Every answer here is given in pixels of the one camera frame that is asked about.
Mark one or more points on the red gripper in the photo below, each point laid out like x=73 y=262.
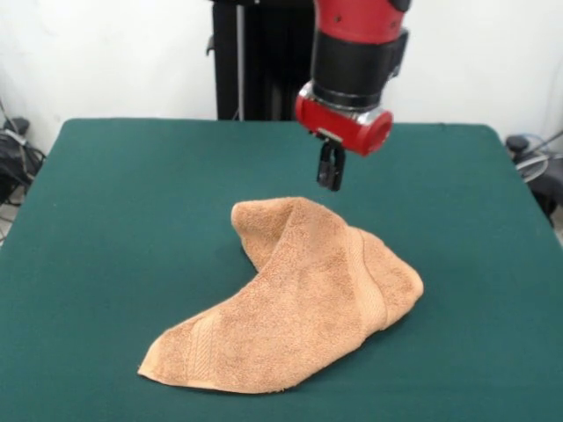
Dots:
x=334 y=121

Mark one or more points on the orange terry towel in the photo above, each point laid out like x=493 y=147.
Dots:
x=299 y=299

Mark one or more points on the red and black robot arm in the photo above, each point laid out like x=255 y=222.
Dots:
x=360 y=44

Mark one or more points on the black stand base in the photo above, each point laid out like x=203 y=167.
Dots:
x=15 y=158
x=543 y=180

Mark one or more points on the dark green table cloth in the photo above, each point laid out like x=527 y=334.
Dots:
x=110 y=264

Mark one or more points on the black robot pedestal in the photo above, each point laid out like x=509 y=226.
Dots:
x=264 y=57

